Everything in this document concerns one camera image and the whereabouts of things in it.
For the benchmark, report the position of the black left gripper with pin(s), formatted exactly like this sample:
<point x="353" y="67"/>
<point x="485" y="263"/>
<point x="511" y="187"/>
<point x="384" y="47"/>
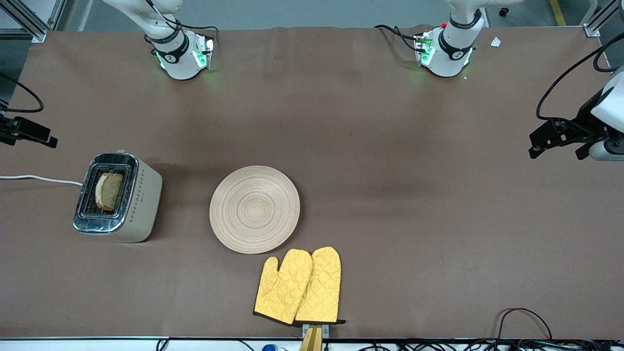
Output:
<point x="583" y="118"/>

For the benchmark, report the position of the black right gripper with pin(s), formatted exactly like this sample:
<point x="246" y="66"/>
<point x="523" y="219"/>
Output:
<point x="9" y="130"/>

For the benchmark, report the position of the slice of brown toast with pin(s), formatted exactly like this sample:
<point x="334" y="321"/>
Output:
<point x="109" y="192"/>

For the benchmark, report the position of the round light wooden plate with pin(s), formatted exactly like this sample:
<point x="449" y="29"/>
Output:
<point x="254" y="209"/>

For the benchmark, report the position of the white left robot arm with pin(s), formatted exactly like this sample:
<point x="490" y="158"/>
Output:
<point x="451" y="53"/>

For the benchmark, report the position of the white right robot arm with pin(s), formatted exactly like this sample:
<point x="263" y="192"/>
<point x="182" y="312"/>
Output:
<point x="180" y="63"/>

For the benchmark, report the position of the small white paper scrap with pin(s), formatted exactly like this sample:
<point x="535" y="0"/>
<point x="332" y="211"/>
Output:
<point x="496" y="42"/>

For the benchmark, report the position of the beige chrome toaster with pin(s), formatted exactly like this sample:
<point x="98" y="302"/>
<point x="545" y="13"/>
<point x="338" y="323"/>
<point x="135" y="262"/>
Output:
<point x="141" y="204"/>

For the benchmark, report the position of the brown table cover sheet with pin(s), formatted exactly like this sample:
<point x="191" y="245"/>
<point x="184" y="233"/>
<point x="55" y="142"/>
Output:
<point x="390" y="170"/>

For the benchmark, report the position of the yellow quilted oven mitt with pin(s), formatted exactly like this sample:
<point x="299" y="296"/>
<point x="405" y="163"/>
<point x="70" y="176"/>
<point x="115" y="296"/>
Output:
<point x="282" y="287"/>
<point x="324" y="287"/>

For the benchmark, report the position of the aluminium frame profile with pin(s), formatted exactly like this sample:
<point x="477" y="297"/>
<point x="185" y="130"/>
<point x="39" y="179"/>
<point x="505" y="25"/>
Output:
<point x="595" y="24"/>
<point x="29" y="27"/>

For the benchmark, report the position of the white table edge rail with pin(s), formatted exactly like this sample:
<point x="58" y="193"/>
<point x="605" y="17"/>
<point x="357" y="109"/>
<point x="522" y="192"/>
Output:
<point x="97" y="344"/>

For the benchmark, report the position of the grey metal bracket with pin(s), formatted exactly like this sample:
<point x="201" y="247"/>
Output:
<point x="325" y="331"/>

